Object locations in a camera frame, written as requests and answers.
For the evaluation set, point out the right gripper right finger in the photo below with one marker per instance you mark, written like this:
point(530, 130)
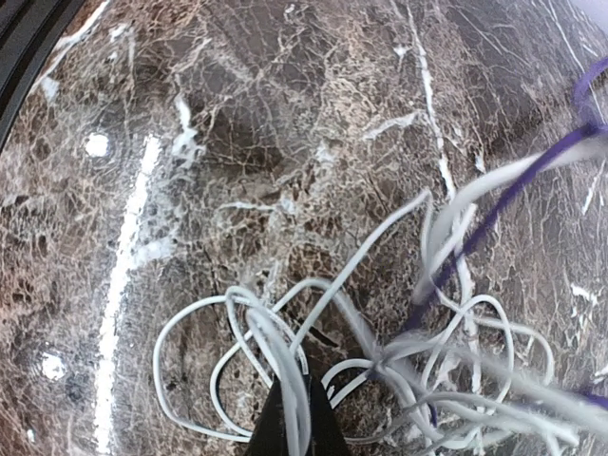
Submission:
point(327, 438)

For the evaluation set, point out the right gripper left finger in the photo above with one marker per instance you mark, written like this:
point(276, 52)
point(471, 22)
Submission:
point(269, 435)

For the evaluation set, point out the black front rail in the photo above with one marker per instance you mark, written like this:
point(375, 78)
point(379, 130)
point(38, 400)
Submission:
point(29, 31)

